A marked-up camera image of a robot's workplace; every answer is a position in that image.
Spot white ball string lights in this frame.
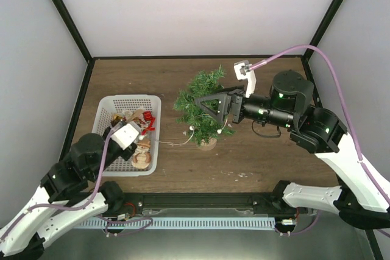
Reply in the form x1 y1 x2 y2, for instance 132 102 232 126
138 83 229 148

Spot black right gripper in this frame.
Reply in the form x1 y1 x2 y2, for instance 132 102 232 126
198 85 295 129

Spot burlap bow ornament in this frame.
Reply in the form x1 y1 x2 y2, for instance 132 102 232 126
123 109 144 122

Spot black aluminium front rail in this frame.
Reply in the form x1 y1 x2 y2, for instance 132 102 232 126
104 191 315 217

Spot red ribbon bow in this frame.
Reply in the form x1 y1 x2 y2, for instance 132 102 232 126
141 116 155 135

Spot brown pine cone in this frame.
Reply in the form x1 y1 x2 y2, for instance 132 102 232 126
110 113 123 127

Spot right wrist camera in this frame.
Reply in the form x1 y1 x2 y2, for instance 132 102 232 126
233 60 257 98

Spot white perforated plastic basket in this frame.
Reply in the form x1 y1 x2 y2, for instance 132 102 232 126
92 94 161 177

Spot wooden snowman figurine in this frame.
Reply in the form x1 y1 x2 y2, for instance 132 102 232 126
131 139 152 169

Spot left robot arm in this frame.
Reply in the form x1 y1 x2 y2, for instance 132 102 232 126
1 122 140 259

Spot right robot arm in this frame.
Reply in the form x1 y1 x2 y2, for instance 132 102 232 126
194 70 389 230

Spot red gift box ornament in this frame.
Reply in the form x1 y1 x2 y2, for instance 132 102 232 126
143 111 153 121

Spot white slotted cable duct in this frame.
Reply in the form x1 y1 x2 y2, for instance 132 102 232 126
75 217 275 231

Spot small green christmas tree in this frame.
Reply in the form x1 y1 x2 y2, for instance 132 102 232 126
174 67 235 150

